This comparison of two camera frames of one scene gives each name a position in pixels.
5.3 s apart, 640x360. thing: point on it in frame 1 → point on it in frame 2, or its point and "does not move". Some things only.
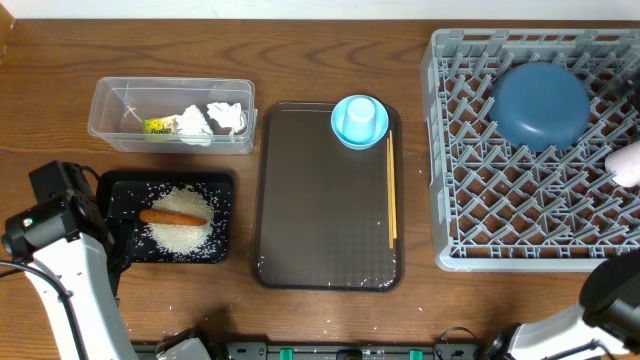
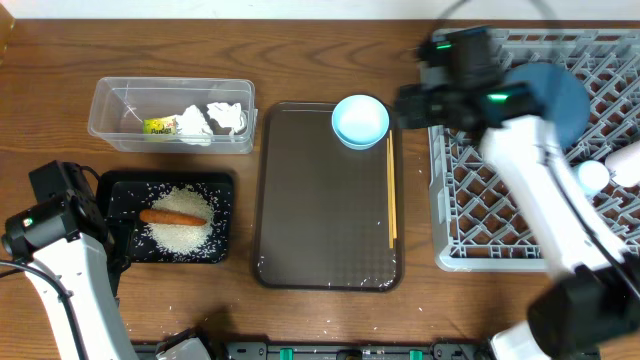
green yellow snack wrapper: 160,125 does not move
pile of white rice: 182,239 does not move
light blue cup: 360,120 → 592,175
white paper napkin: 192,128 does not move
